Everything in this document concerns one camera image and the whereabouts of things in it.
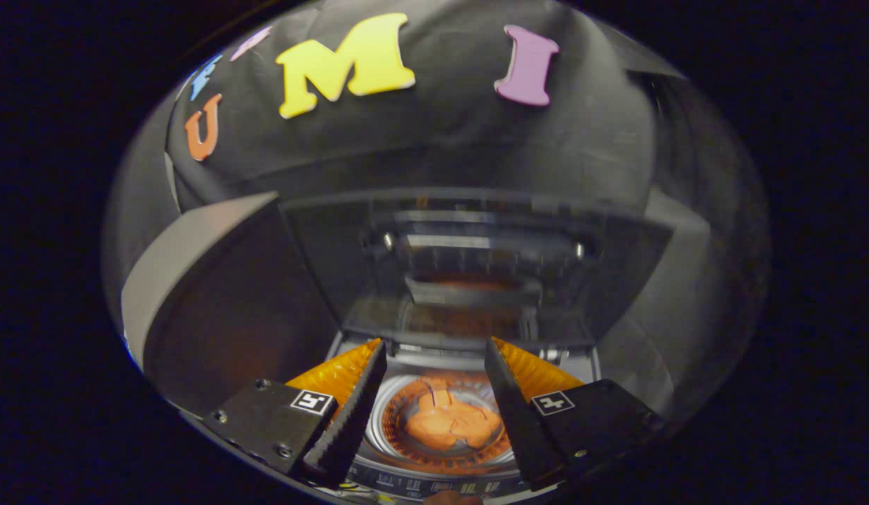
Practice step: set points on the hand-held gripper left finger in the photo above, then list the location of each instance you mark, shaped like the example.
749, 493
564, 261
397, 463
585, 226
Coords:
350, 421

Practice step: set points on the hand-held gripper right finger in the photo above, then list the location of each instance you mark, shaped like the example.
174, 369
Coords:
518, 421

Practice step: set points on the yellow orange garment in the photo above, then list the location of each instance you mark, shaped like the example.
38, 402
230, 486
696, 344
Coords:
448, 424

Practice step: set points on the small grey cabinet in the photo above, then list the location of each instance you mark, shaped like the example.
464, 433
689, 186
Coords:
231, 315

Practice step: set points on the black backdrop cloth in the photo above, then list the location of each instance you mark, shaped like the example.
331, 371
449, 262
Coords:
441, 140

